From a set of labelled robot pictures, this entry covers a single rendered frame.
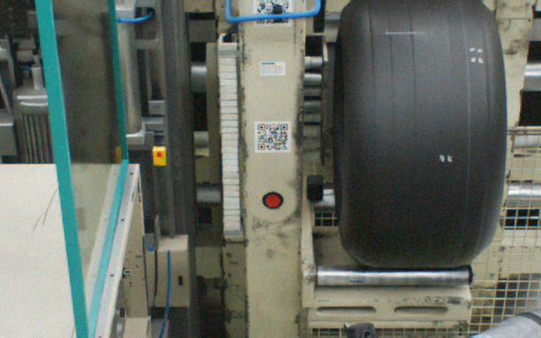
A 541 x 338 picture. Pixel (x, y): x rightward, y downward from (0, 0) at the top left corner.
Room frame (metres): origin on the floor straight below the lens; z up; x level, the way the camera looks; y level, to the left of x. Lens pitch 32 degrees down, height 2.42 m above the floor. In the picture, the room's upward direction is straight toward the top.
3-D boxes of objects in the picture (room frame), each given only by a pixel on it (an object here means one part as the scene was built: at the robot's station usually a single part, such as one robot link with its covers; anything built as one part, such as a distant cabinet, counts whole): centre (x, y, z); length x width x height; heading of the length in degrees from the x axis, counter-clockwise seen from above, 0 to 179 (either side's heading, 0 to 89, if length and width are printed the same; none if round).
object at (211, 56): (2.93, 0.15, 0.61); 0.33 x 0.06 x 0.86; 0
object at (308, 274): (2.11, -0.08, 0.90); 0.40 x 0.03 x 0.10; 0
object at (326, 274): (1.97, -0.26, 0.90); 0.35 x 0.05 x 0.05; 90
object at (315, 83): (2.49, -0.04, 1.05); 0.20 x 0.15 x 0.30; 90
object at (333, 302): (1.97, -0.26, 0.83); 0.36 x 0.09 x 0.06; 90
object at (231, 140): (2.06, 0.08, 1.19); 0.05 x 0.04 x 0.48; 0
